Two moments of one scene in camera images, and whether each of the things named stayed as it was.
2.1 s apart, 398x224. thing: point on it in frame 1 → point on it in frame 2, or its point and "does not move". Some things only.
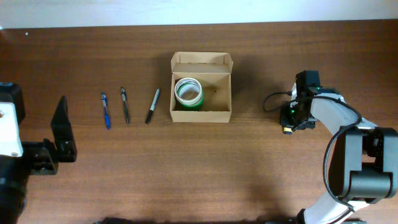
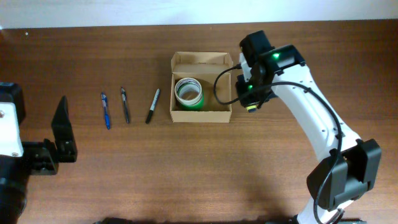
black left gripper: (40, 157) does not move
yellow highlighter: (288, 130) → (252, 109)
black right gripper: (298, 121) → (244, 96)
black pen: (124, 97) does not move
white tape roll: (188, 91) does not move
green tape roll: (195, 107) does not move
